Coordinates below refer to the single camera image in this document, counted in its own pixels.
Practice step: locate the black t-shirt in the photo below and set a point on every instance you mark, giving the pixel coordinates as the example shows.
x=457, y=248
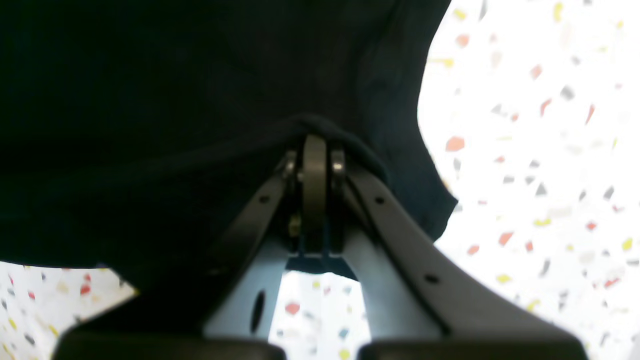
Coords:
x=133, y=132

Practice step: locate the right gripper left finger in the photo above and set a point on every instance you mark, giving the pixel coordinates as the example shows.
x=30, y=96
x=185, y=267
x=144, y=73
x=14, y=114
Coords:
x=232, y=289

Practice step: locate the terrazzo pattern tablecloth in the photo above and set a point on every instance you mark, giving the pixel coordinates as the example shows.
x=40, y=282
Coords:
x=530, y=109

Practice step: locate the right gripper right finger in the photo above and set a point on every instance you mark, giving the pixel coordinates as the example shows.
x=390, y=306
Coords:
x=420, y=306

